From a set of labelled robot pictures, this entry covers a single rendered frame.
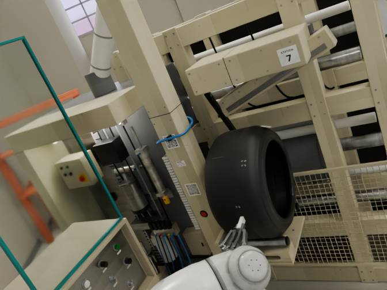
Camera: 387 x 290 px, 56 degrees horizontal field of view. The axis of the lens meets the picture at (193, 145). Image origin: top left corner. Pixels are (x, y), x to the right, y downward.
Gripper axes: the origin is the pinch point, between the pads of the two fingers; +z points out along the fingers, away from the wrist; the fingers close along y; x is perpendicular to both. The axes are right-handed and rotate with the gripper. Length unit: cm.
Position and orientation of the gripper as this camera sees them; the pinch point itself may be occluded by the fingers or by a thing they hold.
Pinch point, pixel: (241, 224)
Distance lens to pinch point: 166.7
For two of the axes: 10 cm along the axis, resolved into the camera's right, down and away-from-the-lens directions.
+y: -8.4, 1.7, 5.1
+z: 3.4, -5.8, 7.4
